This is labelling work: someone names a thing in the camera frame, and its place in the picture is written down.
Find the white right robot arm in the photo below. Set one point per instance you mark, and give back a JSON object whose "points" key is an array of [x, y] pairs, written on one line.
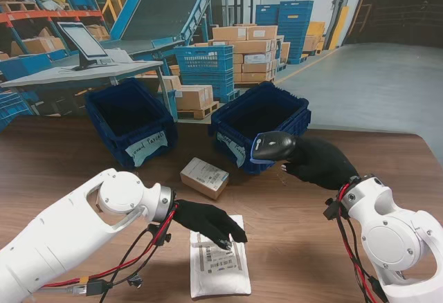
{"points": [[398, 237]]}

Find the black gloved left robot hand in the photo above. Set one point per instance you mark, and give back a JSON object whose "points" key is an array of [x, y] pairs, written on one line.
{"points": [[207, 218]]}

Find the crumpled handwritten paper label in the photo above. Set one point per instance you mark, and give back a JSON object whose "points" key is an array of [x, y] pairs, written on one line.
{"points": [[237, 151]]}

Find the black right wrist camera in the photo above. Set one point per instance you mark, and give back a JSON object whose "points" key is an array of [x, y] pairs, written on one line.
{"points": [[332, 209]]}

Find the blue bin boxed parcels label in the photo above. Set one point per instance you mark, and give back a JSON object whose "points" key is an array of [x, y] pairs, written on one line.
{"points": [[104, 126]]}

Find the small cardboard box with label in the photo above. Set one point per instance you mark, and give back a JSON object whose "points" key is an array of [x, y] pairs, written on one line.
{"points": [[202, 176]]}

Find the black and blue barcode scanner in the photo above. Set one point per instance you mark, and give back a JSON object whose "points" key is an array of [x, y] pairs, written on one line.
{"points": [[273, 147]]}

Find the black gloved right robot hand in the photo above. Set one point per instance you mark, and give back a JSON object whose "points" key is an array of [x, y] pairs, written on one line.
{"points": [[322, 164]]}

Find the handwritten boxed parcels paper label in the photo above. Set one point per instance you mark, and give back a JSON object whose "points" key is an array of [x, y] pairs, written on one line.
{"points": [[138, 151]]}

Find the blue ribbed plastic bin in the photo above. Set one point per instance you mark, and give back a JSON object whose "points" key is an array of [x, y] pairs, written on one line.
{"points": [[235, 123]]}

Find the white padded mailer bag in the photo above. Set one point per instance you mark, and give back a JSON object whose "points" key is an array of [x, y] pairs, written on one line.
{"points": [[221, 278]]}

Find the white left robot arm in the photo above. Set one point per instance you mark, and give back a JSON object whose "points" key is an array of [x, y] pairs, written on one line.
{"points": [[69, 227]]}

